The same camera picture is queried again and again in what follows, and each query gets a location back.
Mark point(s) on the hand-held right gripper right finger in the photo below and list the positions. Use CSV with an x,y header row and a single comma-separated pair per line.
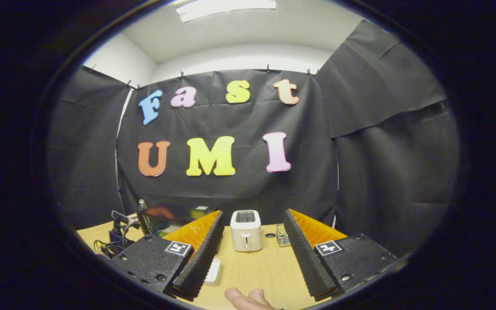
x,y
306,258

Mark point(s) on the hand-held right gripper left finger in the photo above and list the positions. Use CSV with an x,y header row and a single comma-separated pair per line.
x,y
200,262

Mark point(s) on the black electric oven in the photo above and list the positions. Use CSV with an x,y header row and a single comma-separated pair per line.
x,y
166,215

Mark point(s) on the white plate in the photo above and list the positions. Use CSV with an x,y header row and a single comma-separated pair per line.
x,y
213,273

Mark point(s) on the small clear container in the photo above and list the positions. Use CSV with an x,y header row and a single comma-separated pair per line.
x,y
282,236

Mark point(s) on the clear water bottle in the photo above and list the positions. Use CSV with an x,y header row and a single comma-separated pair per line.
x,y
142,206

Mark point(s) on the white toaster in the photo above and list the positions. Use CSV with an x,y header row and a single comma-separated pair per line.
x,y
246,234

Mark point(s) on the black backdrop cloth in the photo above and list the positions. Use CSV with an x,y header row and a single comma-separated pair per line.
x,y
394,181

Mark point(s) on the ceiling light panel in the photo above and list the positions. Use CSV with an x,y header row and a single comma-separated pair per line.
x,y
226,7

